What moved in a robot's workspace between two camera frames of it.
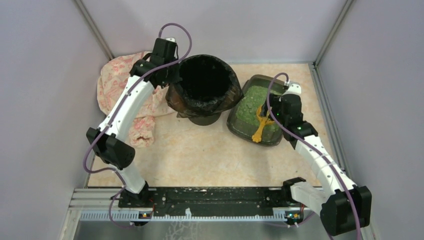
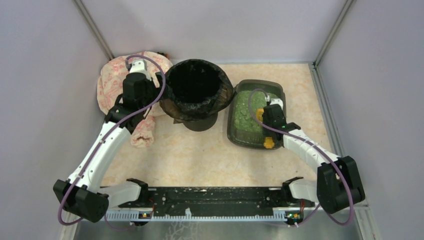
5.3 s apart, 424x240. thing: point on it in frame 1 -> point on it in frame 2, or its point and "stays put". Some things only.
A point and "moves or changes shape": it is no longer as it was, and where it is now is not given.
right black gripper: [274, 112] -> [265, 129]
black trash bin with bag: [209, 87] moves or changes shape
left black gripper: [172, 77] -> [158, 81]
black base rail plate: [210, 202] stays put
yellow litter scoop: [257, 137] -> [268, 142]
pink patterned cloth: [113, 75] stays put
